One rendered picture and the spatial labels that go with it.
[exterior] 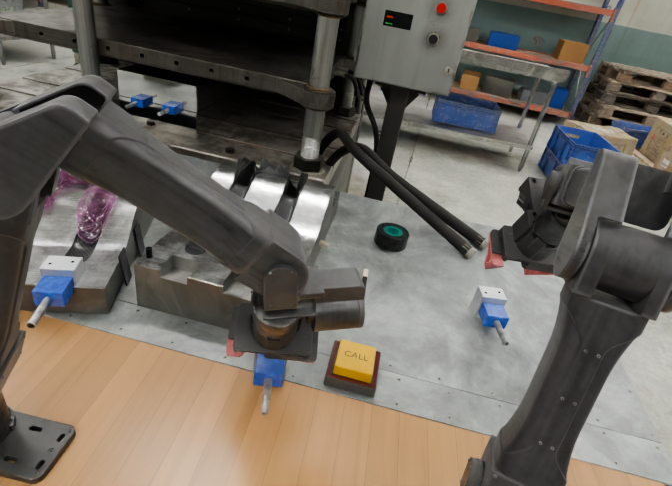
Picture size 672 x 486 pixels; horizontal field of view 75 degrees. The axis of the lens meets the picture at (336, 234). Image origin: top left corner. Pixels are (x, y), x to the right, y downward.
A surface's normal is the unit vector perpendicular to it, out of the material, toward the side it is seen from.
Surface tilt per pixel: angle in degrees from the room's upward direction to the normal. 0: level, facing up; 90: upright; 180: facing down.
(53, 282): 0
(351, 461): 0
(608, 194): 44
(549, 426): 72
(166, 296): 90
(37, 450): 0
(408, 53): 90
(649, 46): 90
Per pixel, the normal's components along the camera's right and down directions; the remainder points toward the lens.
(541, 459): -0.32, 0.16
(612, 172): -0.15, -0.31
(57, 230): 0.19, -0.52
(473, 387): 0.16, -0.84
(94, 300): 0.11, 0.54
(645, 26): -0.25, 0.47
